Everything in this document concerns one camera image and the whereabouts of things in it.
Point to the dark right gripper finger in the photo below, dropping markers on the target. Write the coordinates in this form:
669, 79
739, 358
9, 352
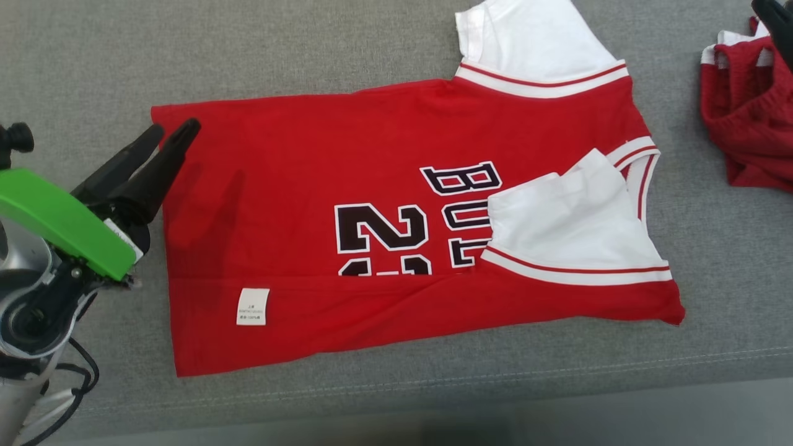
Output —
779, 21

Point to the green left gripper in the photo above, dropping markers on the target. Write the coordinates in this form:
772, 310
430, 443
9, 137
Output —
62, 220

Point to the red shorts with white stripe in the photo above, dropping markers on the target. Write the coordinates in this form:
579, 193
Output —
749, 124

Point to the red white basketball jersey shirt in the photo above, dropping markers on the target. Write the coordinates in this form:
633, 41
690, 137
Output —
279, 186

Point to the grey fabric sofa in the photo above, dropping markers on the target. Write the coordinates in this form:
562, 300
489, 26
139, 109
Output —
310, 49

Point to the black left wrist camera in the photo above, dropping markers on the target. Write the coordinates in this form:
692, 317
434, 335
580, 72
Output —
15, 139

